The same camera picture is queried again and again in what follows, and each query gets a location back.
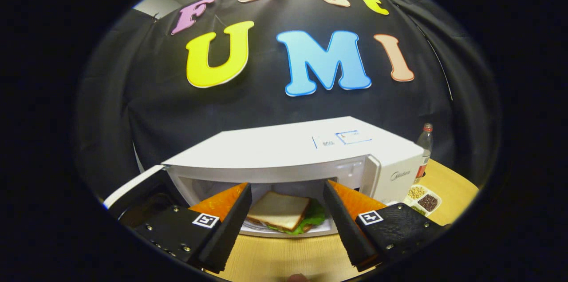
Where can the sandwich with lettuce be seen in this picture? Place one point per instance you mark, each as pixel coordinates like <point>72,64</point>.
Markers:
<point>277,208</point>

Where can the black backdrop cloth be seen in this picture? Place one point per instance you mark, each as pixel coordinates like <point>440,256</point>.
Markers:
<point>146,95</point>

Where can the clear bottle with red label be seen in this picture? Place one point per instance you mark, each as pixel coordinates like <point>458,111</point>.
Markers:
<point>425,144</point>

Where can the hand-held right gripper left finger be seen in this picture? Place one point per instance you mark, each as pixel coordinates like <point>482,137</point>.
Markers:
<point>230,233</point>

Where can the white divided tray of beans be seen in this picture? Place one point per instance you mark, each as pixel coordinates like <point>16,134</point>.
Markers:
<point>428,202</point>

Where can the white plate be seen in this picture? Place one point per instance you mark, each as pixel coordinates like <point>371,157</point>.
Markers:
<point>257,230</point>

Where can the white microwave oven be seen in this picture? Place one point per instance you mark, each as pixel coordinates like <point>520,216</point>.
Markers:
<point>275,144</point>

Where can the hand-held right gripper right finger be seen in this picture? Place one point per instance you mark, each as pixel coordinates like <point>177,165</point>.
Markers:
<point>346,233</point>

